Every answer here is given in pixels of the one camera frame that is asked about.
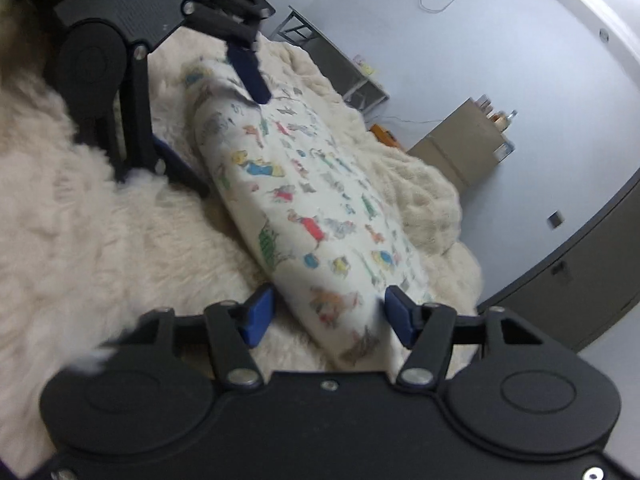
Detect cream fluffy blanket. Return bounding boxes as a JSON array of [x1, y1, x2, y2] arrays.
[[0, 0, 483, 476]]

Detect cream animal print garment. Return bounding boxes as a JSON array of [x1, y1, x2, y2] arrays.
[[181, 55, 431, 371]]

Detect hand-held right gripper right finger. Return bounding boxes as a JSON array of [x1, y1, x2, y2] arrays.
[[384, 285, 546, 390]]

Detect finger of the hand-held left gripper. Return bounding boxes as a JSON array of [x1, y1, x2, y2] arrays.
[[182, 0, 276, 106], [75, 42, 211, 198]]

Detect grey metal desk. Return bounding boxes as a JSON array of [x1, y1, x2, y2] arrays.
[[272, 6, 391, 116]]

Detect orange box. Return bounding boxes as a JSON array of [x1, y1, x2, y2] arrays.
[[370, 124, 403, 150]]

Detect grey door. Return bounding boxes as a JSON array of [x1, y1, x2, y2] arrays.
[[477, 170, 640, 351]]

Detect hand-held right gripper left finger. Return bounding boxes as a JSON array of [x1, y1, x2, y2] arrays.
[[100, 282, 277, 391]]

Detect beige mini fridge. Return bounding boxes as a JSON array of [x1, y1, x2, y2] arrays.
[[406, 97, 516, 196]]

